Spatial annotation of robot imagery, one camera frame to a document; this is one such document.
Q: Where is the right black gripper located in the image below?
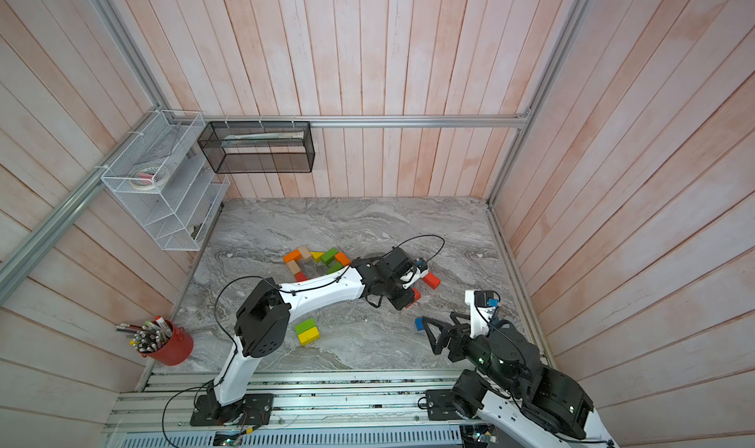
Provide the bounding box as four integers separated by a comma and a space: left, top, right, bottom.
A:
425, 310, 523, 399

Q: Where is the long natural wood block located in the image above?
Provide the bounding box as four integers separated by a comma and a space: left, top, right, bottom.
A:
298, 246, 313, 263

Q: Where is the small natural wood block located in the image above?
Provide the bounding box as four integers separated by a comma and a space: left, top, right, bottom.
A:
286, 259, 302, 275

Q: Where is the long orange block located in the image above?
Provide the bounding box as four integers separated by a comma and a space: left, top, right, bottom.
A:
283, 250, 302, 263

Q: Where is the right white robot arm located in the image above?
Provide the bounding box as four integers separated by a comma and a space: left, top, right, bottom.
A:
422, 308, 617, 447

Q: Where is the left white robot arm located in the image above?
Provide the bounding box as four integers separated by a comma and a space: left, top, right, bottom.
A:
208, 247, 429, 410

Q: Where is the front yellow block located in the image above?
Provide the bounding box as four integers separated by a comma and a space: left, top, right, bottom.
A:
297, 326, 320, 346

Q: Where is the red pen holder cup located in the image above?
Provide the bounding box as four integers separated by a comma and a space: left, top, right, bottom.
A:
115, 316, 195, 367

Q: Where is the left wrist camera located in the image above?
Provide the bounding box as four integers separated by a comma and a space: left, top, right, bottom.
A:
399, 259, 429, 289

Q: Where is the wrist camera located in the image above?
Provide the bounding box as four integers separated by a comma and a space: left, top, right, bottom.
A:
399, 259, 429, 289
464, 290, 501, 338

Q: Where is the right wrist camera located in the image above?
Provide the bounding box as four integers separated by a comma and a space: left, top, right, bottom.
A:
464, 290, 501, 338

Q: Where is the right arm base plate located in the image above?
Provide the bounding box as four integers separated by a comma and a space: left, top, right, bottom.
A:
424, 389, 475, 420

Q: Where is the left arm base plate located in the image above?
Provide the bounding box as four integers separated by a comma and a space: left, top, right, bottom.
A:
190, 393, 274, 426

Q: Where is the black wire mesh basket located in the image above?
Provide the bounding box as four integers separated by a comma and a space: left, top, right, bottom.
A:
198, 121, 316, 174

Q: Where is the white wire mesh shelf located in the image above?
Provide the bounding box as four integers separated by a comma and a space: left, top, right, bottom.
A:
101, 110, 230, 252

